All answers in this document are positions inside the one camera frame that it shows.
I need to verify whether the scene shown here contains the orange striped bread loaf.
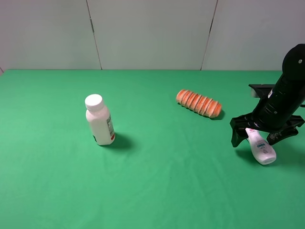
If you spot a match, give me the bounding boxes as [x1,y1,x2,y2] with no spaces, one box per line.
[176,89,222,118]

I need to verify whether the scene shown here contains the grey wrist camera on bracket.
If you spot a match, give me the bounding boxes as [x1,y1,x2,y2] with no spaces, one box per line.
[249,84,275,99]

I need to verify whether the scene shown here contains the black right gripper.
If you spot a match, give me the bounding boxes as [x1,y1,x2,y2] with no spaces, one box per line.
[230,114,305,147]

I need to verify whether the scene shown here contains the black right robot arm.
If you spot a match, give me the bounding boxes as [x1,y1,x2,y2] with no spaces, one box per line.
[230,43,305,147]

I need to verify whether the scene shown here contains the white bottle with black cap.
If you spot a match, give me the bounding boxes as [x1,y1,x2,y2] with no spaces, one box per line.
[245,128,276,165]

